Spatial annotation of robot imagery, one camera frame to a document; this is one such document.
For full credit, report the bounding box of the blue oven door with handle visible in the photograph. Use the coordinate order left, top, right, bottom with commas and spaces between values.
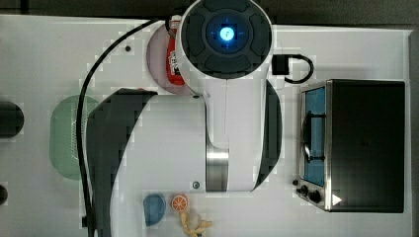
301, 87, 326, 187

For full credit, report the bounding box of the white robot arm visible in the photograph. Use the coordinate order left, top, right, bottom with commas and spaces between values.
85, 0, 282, 237

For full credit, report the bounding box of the black toaster oven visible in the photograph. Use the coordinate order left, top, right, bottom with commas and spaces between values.
294, 79, 405, 213

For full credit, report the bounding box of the red ketchup bottle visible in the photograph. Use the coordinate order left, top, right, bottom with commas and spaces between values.
165, 15, 185, 86

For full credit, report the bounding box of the grey round plate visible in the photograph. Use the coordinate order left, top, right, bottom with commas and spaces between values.
146, 26, 191, 96

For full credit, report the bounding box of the orange slice toy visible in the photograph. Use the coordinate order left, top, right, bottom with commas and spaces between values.
171, 194, 189, 212

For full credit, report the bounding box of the blue bowl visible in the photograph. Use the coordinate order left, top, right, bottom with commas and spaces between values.
143, 194, 166, 226

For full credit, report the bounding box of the peeled banana toy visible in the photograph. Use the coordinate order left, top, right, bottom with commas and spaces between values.
180, 211, 212, 237

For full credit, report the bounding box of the green perforated colander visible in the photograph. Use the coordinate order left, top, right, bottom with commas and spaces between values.
49, 95, 80, 181

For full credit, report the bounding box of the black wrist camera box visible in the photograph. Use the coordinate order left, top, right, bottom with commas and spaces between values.
272, 54, 290, 75

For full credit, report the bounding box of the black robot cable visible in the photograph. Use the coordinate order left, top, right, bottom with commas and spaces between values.
75, 18, 166, 237

